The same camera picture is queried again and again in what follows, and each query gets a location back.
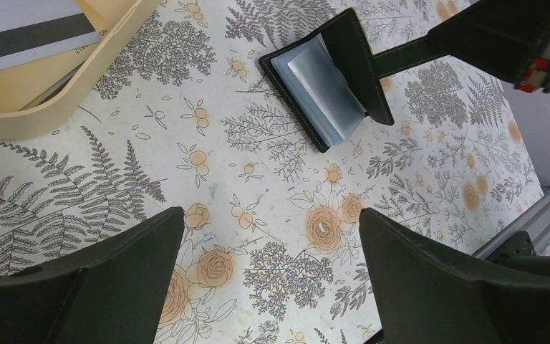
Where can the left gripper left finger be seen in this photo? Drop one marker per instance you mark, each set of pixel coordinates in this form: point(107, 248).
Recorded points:
point(109, 292)

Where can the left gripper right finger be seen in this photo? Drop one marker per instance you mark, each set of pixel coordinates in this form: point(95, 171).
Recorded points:
point(427, 292)

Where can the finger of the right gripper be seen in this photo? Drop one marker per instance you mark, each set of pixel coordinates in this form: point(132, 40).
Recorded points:
point(405, 56)

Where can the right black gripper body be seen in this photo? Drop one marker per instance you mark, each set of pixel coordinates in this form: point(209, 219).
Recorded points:
point(509, 40)

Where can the black card holder wallet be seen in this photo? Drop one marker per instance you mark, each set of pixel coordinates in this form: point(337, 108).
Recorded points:
point(328, 81)

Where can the grey striped credit card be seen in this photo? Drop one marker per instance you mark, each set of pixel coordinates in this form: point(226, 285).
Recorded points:
point(32, 30)

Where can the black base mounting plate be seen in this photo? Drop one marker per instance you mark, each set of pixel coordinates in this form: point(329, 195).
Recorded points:
point(518, 253)

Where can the beige oval tray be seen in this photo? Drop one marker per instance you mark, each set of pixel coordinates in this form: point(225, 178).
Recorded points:
point(55, 111)

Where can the aluminium front rail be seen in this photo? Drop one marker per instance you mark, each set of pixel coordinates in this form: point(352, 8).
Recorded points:
point(535, 222)

